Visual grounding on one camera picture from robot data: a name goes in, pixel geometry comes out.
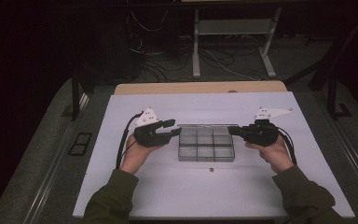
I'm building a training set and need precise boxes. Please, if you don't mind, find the tangle of floor cables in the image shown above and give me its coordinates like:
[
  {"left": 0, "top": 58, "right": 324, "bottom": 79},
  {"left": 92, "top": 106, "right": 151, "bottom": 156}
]
[{"left": 127, "top": 34, "right": 262, "bottom": 83}]

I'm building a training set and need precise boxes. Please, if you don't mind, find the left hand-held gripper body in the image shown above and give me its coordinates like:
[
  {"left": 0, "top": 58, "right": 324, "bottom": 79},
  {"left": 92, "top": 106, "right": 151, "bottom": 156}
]
[{"left": 133, "top": 106, "right": 172, "bottom": 148}]

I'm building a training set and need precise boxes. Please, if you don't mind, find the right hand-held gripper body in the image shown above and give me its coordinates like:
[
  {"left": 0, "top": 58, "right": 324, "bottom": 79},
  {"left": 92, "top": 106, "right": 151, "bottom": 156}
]
[{"left": 241, "top": 106, "right": 294, "bottom": 147}]

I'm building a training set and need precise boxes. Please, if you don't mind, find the aluminium floor rail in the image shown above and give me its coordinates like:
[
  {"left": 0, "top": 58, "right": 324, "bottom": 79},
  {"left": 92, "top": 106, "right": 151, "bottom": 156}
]
[
  {"left": 21, "top": 92, "right": 91, "bottom": 224},
  {"left": 316, "top": 92, "right": 358, "bottom": 200}
]

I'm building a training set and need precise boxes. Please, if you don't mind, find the white hanging cable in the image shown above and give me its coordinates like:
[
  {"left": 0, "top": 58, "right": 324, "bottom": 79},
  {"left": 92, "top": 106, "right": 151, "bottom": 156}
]
[{"left": 130, "top": 8, "right": 170, "bottom": 33}]

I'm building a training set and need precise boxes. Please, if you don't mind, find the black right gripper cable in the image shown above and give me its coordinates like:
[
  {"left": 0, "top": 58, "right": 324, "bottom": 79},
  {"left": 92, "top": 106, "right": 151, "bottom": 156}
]
[{"left": 276, "top": 125, "right": 298, "bottom": 166}]

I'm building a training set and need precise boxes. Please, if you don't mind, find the black metal stand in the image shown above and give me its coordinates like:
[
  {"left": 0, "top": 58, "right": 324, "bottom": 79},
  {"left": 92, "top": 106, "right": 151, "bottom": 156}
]
[
  {"left": 61, "top": 69, "right": 90, "bottom": 122},
  {"left": 283, "top": 6, "right": 358, "bottom": 121}
]

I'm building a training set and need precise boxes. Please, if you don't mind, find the grey metal shelf stand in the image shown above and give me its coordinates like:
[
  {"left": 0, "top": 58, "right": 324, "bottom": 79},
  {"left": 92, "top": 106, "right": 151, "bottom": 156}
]
[{"left": 191, "top": 7, "right": 283, "bottom": 79}]

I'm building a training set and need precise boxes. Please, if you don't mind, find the white foam board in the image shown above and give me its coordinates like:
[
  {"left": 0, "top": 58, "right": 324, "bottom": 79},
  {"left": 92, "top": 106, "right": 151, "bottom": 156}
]
[{"left": 72, "top": 91, "right": 356, "bottom": 220}]

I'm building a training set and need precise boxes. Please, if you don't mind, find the person's left hand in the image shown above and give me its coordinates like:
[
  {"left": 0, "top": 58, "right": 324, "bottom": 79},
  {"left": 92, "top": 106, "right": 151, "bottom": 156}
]
[{"left": 119, "top": 133, "right": 166, "bottom": 175}]

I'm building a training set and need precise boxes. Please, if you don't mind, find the clear plastic compartment box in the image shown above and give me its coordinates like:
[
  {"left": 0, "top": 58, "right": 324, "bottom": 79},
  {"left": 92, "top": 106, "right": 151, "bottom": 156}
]
[{"left": 177, "top": 123, "right": 240, "bottom": 162}]

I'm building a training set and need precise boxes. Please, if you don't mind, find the person's right hand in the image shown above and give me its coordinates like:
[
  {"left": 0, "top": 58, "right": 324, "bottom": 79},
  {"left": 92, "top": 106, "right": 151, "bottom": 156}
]
[{"left": 244, "top": 134, "right": 295, "bottom": 175}]

